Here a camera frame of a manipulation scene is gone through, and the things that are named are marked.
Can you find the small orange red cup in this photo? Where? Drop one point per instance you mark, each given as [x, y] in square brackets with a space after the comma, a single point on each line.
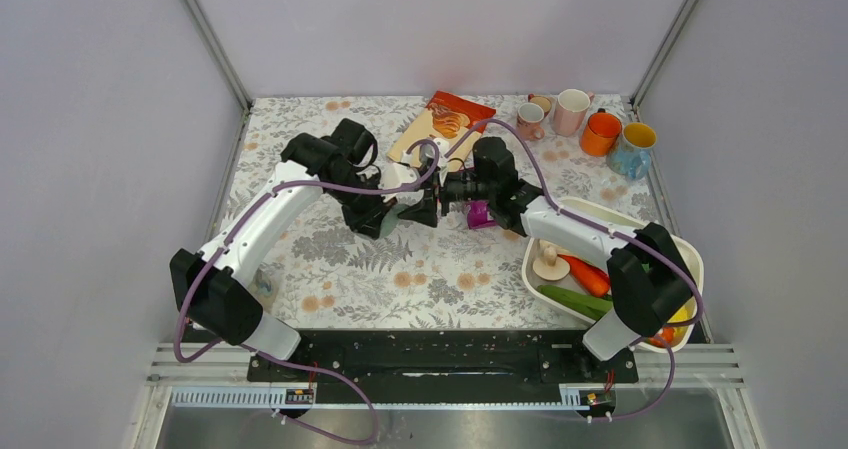
[543, 101]

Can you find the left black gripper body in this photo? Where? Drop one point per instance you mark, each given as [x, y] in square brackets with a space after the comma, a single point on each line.
[360, 208]

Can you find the toy small tomato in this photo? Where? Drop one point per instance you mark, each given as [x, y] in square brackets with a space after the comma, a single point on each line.
[664, 338]

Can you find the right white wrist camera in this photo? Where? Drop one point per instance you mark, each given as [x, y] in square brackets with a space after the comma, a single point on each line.
[437, 150]

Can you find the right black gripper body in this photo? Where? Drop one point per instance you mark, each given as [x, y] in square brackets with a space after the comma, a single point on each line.
[465, 185]

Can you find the green round mug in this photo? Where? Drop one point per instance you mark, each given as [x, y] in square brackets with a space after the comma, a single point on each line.
[391, 219]

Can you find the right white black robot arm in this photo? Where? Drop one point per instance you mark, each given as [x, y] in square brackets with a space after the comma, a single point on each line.
[492, 159]

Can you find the toy cucumber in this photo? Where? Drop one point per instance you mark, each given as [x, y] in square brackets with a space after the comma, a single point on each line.
[592, 307]

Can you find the blue mug yellow inside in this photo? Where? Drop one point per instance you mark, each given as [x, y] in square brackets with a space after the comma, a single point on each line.
[630, 155]

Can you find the light pink mug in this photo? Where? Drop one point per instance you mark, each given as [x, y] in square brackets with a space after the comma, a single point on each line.
[570, 110]

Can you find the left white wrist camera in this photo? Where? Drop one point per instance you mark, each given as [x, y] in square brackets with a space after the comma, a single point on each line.
[395, 175]

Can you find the white oval vegetable basin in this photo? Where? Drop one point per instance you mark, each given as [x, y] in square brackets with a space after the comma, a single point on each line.
[650, 279]

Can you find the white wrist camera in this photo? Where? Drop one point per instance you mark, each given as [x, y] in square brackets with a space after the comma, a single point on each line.
[395, 175]
[437, 150]

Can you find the toy carrot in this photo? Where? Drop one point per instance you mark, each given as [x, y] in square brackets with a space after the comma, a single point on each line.
[592, 279]

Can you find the toy yellow napa cabbage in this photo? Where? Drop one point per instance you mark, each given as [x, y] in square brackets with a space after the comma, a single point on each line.
[683, 317]

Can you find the purple snack bag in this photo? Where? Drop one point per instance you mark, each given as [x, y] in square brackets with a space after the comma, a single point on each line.
[478, 216]

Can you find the small salmon pink mug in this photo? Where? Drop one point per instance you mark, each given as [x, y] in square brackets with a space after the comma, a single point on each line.
[529, 122]

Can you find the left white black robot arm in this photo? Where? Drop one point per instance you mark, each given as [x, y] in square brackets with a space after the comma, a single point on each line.
[211, 284]

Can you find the toy mushroom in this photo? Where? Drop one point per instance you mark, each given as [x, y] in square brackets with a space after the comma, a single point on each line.
[548, 264]

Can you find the floral table cloth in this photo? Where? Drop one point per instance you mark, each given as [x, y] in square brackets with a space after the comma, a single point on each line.
[446, 277]

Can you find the cream beige mug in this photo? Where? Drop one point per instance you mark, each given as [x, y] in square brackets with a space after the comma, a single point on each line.
[264, 289]

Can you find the orange mug black handle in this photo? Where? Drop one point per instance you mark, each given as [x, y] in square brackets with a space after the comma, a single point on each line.
[600, 133]

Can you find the orange cassava chips bag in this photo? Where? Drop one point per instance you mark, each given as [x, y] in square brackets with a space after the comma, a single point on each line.
[445, 116]

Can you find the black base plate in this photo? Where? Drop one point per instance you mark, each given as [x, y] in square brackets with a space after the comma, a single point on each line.
[462, 366]

